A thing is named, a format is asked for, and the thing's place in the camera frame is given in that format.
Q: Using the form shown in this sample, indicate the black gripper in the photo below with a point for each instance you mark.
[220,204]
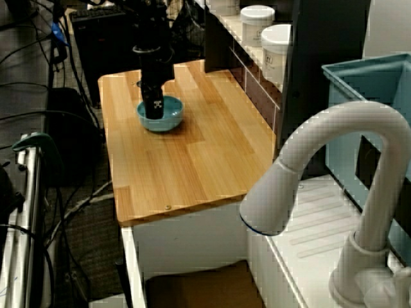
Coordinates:
[157,69]

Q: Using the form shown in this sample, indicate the light blue bowl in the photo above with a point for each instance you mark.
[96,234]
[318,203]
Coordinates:
[173,118]

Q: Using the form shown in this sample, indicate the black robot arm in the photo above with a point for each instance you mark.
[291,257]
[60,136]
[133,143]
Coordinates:
[154,25]

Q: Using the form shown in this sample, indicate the black computer case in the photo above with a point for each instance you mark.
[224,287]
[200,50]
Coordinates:
[106,57]

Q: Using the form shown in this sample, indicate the narrow black upright panel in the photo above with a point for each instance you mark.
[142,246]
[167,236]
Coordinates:
[215,48]

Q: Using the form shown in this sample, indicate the black floor case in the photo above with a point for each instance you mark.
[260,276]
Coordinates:
[74,144]

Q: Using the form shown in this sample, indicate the cream shelf ledge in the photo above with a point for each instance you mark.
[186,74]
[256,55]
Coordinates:
[237,29]

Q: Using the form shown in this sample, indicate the white lidded jar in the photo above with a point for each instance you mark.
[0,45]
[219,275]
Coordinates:
[253,25]
[276,54]

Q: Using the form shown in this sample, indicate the black bulky object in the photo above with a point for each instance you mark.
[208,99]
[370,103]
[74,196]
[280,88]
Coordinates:
[9,192]

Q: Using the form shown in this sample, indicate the wide black upright panel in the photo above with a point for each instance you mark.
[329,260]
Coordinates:
[321,48]

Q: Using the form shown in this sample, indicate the white toy sink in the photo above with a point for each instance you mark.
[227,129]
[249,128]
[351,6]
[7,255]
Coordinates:
[321,218]

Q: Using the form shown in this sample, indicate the teal plastic bin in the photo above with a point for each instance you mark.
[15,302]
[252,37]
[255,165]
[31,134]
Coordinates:
[359,86]

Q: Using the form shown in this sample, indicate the silver aluminium frame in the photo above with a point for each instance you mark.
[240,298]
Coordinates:
[30,208]

